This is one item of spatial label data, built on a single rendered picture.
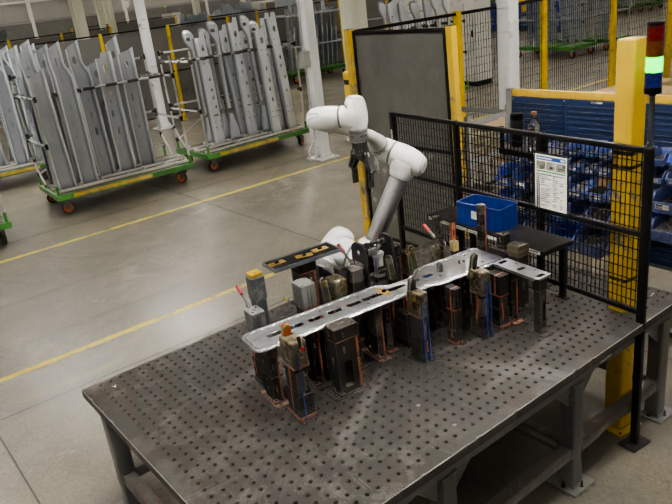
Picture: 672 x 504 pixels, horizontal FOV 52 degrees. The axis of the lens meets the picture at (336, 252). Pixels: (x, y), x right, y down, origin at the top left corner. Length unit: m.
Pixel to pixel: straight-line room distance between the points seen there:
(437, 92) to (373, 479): 3.51
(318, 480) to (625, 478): 1.69
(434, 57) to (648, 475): 3.24
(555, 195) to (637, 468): 1.40
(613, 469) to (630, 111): 1.72
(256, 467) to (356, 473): 0.39
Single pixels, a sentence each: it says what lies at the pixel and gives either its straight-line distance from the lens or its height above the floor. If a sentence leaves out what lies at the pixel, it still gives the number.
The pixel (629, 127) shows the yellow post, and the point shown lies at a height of 1.62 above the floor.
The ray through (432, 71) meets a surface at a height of 1.67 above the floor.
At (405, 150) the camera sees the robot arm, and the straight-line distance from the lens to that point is 3.68.
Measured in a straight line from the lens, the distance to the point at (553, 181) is 3.66.
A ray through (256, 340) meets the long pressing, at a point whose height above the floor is 1.00.
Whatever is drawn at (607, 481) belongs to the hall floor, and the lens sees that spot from 3.71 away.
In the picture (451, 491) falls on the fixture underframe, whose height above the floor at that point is 0.50.
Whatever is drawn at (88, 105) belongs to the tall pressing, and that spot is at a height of 1.25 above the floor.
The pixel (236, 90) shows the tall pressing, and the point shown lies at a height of 1.00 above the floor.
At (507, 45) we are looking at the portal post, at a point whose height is 1.60.
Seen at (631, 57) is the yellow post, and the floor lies 1.92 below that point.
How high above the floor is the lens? 2.35
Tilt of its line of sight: 21 degrees down
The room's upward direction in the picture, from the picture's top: 7 degrees counter-clockwise
